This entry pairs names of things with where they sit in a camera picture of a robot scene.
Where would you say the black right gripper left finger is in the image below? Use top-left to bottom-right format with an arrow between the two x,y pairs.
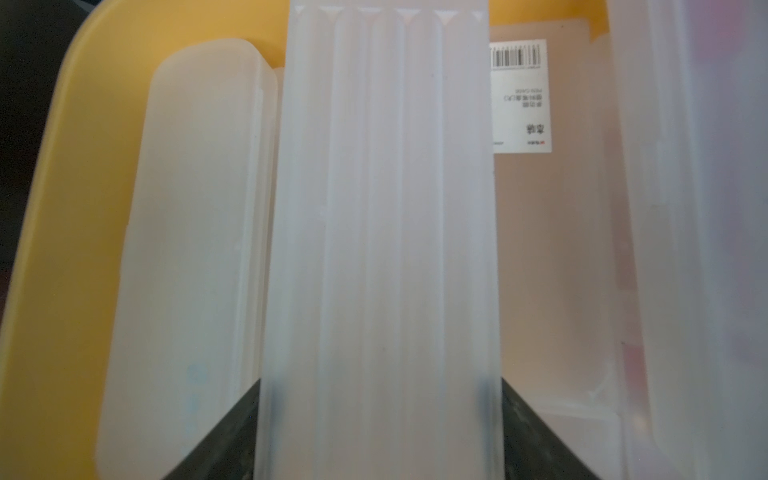
164,380 -> 261,480

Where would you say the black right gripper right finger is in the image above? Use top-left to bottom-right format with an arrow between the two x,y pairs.
501,379 -> 599,480

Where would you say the clear pencil case labelled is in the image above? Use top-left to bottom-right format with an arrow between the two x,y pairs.
491,19 -> 623,479

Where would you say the yellow plastic tray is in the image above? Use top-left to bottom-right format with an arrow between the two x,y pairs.
0,0 -> 610,480

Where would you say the clear pencil case pink inside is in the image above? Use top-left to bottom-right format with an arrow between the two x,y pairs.
607,1 -> 767,479

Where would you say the clear ribbed pencil case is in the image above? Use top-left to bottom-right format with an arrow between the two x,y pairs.
254,1 -> 504,479

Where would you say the yellow black toolbox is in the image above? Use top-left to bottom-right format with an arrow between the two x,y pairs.
0,0 -> 100,313

